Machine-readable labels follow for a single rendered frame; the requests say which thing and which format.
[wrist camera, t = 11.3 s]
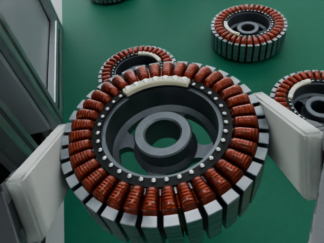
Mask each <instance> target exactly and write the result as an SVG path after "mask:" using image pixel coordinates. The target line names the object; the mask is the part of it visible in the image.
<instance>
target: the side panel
mask: <svg viewBox="0 0 324 243"><path fill-rule="evenodd" d="M0 52H1V53H2V55H3V56H4V58H5V59H6V61H7V62H8V64H9V65H10V67H11V68H12V70H13V71H14V73H15V74H16V76H17V77H18V78H19V80H20V81H21V83H22V84H23V86H24V87H25V89H26V90H27V92H28V93H29V95H30V96H31V98H32V99H33V101H34V102H35V104H36V105H37V107H38V108H39V109H40V111H41V112H42V114H43V115H44V117H45V118H46V120H47V122H48V123H49V125H50V127H49V130H47V131H43V132H39V133H42V134H43V135H44V136H45V137H46V136H49V135H50V131H53V130H54V129H55V128H56V127H57V126H58V125H61V124H62V122H63V54H62V25H61V22H60V20H59V18H58V15H57V13H56V11H55V9H54V6H53V4H52V2H51V0H0Z"/></svg>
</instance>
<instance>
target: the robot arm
mask: <svg viewBox="0 0 324 243"><path fill-rule="evenodd" d="M253 94H255V96H256V97H257V98H258V100H259V106H262V108H263V111H264V113H265V119H267V120H268V124H269V132H268V133H269V134H270V141H269V147H268V153H267V154H268V155H269V156H270V157H271V159H272V160H273V161H274V162H275V164H276V165H277V166H278V167H279V168H280V170H281V171H282V172H283V173H284V175H285V176H286V177H287V178H288V179H289V181H290V182H291V183H292V184H293V186H294V187H295V188H296V189H297V190H298V192H299V193H300V194H301V195H302V197H303V198H304V199H306V200H307V201H309V200H316V203H315V208H314V212H313V217H312V222H311V227H310V234H309V239H308V243H324V126H323V125H322V124H320V123H318V122H316V121H312V120H304V119H302V118H301V117H299V116H298V115H296V114H295V113H293V112H292V111H290V110H289V109H287V108H286V107H284V106H283V105H281V104H280V103H278V102H277V101H275V100H274V99H272V98H271V97H269V96H268V95H266V94H265V93H263V92H258V93H253ZM65 126H66V124H61V125H58V126H57V127H56V128H55V129H54V130H53V131H52V132H51V133H50V135H49V136H48V137H47V138H46V139H45V140H44V141H43V142H42V143H41V144H40V145H39V146H38V147H37V149H36V150H35V151H34V152H33V153H32V154H31V155H30V156H29V157H28V158H27V159H26V160H25V162H24V163H23V164H22V165H21V166H20V167H19V168H17V169H16V170H14V171H13V172H12V173H11V174H10V175H9V176H8V178H6V179H5V180H4V182H2V183H1V184H0V243H23V242H22V240H21V237H20V234H19V233H20V231H21V230H23V232H24V235H25V238H26V240H27V241H28V242H30V243H32V242H39V241H42V240H43V239H44V238H45V236H46V234H47V232H48V230H49V228H50V226H51V224H52V222H53V220H54V218H55V216H56V214H57V212H58V210H59V208H60V206H61V204H62V202H63V199H64V197H65V195H66V193H67V191H68V189H69V185H68V183H67V182H66V177H65V176H64V174H63V171H62V167H61V164H62V162H61V160H60V150H61V149H63V148H62V146H61V143H62V136H65V134H64V129H65Z"/></svg>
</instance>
